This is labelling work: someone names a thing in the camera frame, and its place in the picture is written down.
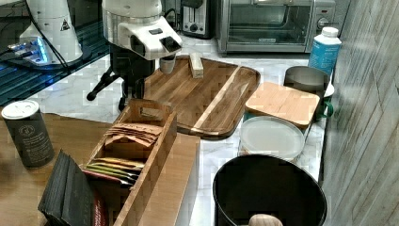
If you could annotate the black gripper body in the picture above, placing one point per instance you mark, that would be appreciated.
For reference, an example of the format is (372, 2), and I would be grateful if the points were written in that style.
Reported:
(131, 68)

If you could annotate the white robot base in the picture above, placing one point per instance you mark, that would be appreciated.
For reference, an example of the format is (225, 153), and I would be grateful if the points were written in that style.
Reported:
(50, 40)

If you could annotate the small wooden block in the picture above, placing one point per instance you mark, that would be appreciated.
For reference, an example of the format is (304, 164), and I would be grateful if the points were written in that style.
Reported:
(196, 65)

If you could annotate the black slot toaster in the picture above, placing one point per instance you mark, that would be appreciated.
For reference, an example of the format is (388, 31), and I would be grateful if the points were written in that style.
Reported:
(196, 18)

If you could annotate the wooden cutting board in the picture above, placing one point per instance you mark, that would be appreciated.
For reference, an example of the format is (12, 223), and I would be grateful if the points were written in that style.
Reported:
(210, 107)

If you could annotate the wooden tea bag organizer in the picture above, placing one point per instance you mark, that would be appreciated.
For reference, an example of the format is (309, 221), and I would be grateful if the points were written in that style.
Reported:
(127, 162)

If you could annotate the silver toaster oven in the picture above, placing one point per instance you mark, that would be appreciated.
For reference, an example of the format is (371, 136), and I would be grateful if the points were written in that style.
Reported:
(271, 26)

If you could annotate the grey spice shaker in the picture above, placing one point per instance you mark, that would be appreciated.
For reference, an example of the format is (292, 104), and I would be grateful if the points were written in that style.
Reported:
(26, 126)

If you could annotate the teal canister with wooden lid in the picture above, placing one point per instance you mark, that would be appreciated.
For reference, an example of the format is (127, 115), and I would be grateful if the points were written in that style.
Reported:
(292, 105)

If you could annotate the black tea bag packets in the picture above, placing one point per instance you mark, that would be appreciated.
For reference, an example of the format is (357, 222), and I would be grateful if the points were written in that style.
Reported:
(69, 199)

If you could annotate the dark grey tumbler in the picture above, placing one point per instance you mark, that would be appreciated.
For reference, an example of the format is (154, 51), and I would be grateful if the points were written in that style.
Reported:
(307, 79)

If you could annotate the white blue plastic bottle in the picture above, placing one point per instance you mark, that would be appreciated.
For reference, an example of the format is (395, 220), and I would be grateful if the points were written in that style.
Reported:
(325, 49)

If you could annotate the green mug with white lid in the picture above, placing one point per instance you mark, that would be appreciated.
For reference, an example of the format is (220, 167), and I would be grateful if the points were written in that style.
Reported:
(326, 108)

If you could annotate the wooden utensil handle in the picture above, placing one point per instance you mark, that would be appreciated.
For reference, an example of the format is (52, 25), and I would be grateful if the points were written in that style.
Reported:
(264, 220)

